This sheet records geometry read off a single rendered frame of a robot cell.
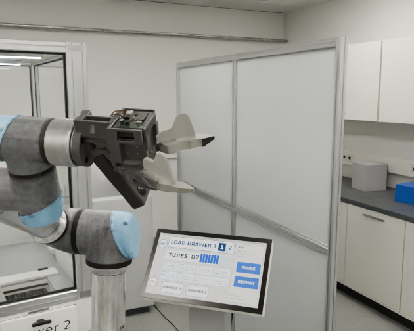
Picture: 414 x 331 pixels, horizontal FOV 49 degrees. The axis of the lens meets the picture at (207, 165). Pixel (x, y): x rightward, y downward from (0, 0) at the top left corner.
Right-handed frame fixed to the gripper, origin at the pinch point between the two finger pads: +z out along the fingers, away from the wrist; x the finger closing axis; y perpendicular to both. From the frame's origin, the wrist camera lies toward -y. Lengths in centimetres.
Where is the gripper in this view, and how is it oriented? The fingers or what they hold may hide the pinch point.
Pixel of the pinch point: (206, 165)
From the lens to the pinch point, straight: 69.7
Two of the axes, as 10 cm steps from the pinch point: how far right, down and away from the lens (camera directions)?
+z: 9.8, 0.8, -1.8
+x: 1.9, -5.4, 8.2
